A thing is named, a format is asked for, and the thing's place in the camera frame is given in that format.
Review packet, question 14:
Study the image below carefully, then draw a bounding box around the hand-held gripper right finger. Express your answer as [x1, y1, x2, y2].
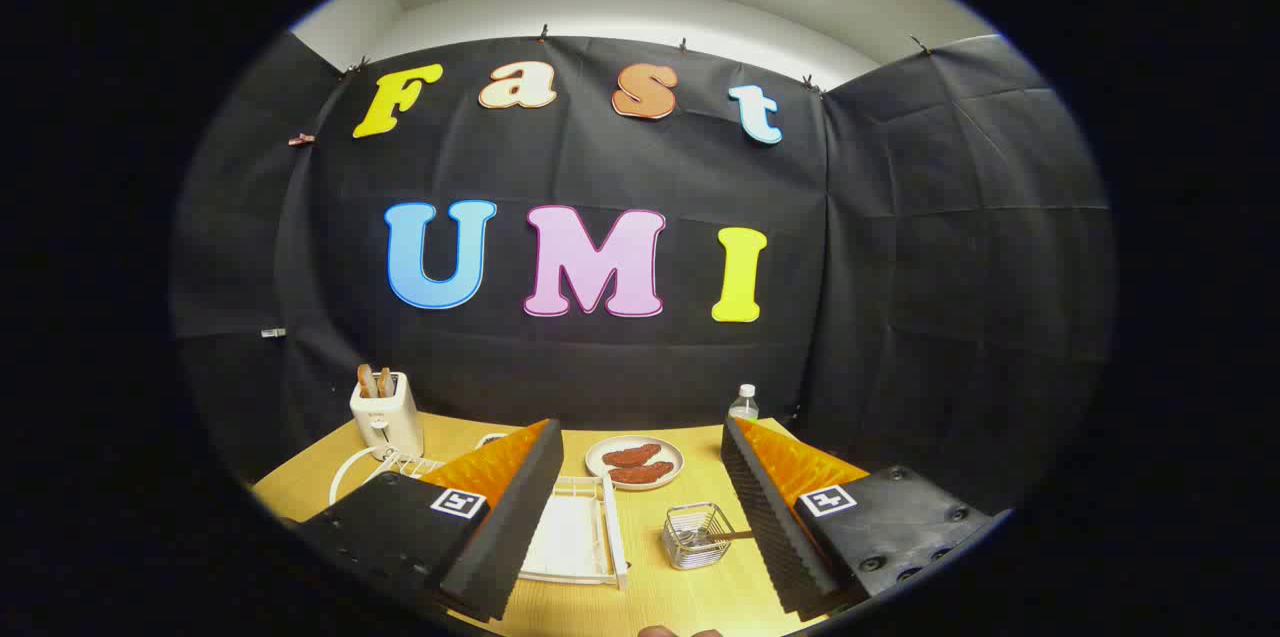
[720, 415, 1004, 621]

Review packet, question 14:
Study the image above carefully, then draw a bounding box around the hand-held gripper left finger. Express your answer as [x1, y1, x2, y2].
[283, 419, 565, 623]

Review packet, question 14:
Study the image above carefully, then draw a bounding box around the white wire dish rack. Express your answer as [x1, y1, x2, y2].
[330, 445, 629, 590]

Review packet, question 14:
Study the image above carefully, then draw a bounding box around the metal wire basket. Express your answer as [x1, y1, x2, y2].
[662, 502, 738, 571]

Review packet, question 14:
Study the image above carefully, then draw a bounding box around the round white plate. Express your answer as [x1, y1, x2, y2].
[585, 435, 685, 492]

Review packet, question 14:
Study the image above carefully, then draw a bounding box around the white toaster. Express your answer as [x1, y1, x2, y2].
[350, 372, 425, 460]

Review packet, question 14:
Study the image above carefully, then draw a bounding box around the black backdrop cloth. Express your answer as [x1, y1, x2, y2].
[170, 32, 1116, 518]

